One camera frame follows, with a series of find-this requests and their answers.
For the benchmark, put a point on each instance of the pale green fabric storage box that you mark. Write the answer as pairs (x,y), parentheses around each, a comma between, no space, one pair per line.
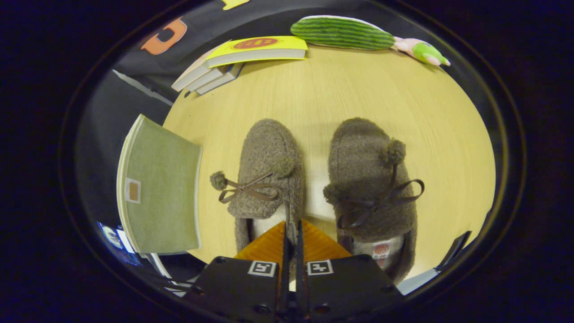
(161,188)

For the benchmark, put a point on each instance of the yellow book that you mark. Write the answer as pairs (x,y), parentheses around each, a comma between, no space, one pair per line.
(255,44)

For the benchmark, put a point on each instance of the white book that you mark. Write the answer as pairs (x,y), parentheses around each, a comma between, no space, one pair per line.
(219,80)
(206,80)

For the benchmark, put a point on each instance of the green striped watermelon plush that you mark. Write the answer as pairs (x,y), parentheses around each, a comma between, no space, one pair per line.
(341,33)

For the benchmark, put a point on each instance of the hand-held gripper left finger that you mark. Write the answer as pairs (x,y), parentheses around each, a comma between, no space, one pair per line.
(285,260)

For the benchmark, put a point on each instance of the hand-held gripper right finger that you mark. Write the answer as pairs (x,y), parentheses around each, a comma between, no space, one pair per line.
(299,260)

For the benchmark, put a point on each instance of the beige book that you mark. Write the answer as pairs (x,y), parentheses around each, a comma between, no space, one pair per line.
(188,78)

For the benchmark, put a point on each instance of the pink and green plush toy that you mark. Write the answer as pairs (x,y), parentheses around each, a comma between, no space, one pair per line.
(426,51)

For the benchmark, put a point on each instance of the black angular bracket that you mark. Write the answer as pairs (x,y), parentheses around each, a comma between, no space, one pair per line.
(453,249)

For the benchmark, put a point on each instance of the blue printed package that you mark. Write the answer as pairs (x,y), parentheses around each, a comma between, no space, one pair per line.
(112,237)

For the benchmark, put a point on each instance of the brown fuzzy shoe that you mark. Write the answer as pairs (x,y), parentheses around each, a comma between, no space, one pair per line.
(358,157)
(269,148)

